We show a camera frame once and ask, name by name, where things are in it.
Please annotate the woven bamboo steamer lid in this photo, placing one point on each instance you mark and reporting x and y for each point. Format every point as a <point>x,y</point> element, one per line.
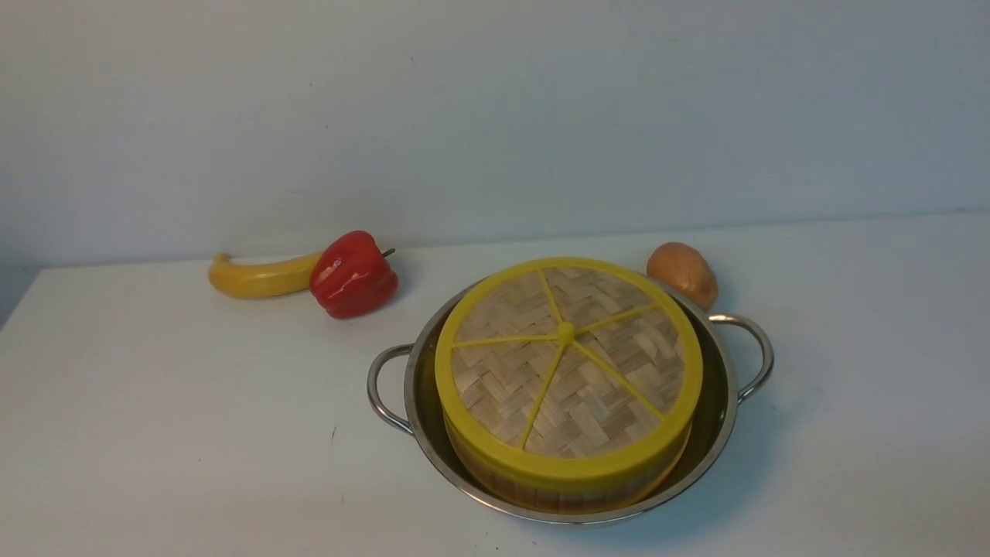
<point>568,372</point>

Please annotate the red bell pepper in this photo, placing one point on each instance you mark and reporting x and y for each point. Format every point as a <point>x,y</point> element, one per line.
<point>353,277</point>

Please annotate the yellow banana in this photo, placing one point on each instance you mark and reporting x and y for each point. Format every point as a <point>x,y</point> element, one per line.
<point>261,281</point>

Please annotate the stainless steel pot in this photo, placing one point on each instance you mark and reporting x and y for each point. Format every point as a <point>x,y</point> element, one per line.
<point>715,417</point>

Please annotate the bamboo steamer basket yellow rim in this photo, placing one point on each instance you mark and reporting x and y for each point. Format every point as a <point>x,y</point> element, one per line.
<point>574,501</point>

